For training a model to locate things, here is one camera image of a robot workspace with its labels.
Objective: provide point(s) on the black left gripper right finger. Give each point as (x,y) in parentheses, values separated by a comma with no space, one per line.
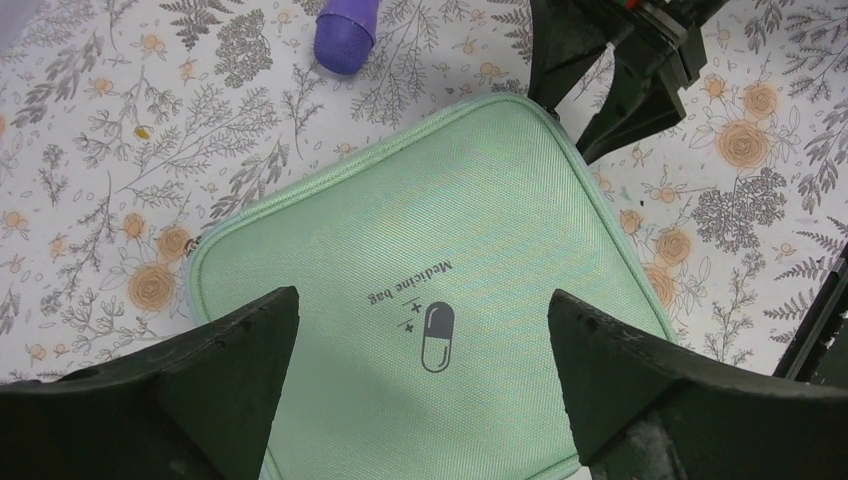
(641,407)

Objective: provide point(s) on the mint green medicine case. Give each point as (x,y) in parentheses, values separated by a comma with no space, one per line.
(424,266)

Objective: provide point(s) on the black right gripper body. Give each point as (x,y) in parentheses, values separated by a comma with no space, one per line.
(656,37)

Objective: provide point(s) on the black poker chip case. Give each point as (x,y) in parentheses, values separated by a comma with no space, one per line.
(820,328)

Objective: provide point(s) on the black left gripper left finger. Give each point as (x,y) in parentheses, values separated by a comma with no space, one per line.
(199,405)

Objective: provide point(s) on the purple cylindrical tube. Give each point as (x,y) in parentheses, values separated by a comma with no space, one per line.
(345,35)

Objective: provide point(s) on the floral table mat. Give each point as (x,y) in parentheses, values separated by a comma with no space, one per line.
(130,127)

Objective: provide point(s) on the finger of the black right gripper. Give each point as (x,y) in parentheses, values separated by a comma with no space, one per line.
(567,38)
(643,100)

